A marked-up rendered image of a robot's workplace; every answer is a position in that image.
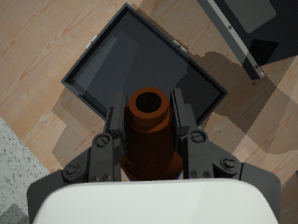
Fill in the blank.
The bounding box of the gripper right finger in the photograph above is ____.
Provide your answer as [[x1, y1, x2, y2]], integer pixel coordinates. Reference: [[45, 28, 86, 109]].
[[170, 88, 281, 224]]

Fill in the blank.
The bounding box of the dark grey tray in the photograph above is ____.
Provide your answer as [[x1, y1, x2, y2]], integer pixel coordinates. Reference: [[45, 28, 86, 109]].
[[61, 3, 229, 127]]

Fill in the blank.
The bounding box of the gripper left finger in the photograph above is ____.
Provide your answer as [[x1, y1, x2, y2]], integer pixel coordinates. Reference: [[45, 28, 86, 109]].
[[27, 91, 130, 224]]

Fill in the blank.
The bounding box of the brown bottle with blue label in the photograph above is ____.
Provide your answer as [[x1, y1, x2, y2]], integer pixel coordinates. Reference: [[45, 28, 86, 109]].
[[120, 87, 183, 182]]

